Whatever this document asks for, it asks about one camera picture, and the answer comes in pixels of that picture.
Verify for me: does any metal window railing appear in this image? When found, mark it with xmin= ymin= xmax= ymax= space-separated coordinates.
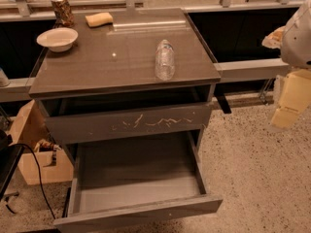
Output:
xmin=0 ymin=0 xmax=311 ymax=22

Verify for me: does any grey drawer cabinet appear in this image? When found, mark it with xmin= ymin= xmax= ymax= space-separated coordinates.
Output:
xmin=28 ymin=7 xmax=222 ymax=153

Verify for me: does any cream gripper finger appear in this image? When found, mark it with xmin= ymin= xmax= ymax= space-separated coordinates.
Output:
xmin=261 ymin=26 xmax=285 ymax=49
xmin=270 ymin=69 xmax=311 ymax=129

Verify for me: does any white ceramic bowl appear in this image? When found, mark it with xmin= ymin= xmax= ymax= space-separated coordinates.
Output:
xmin=36 ymin=27 xmax=78 ymax=52

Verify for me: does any open grey middle drawer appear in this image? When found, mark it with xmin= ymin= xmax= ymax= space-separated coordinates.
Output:
xmin=54 ymin=132 xmax=223 ymax=233

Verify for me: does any cardboard box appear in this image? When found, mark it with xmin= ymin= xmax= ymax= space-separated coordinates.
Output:
xmin=9 ymin=100 xmax=73 ymax=184

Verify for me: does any black cable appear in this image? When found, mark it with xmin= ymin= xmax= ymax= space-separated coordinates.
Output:
xmin=13 ymin=143 xmax=56 ymax=220

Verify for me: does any patterned drink can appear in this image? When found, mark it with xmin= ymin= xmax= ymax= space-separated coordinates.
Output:
xmin=51 ymin=0 xmax=74 ymax=27

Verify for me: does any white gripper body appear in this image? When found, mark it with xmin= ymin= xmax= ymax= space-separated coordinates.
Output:
xmin=281 ymin=0 xmax=311 ymax=68

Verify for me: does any yellow sponge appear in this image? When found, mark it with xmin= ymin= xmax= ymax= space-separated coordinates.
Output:
xmin=86 ymin=13 xmax=113 ymax=27

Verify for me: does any grey top drawer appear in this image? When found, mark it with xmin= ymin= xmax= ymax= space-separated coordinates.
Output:
xmin=46 ymin=103 xmax=211 ymax=144

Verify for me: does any clear plastic water bottle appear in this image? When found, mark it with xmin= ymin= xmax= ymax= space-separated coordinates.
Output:
xmin=155 ymin=40 xmax=175 ymax=81

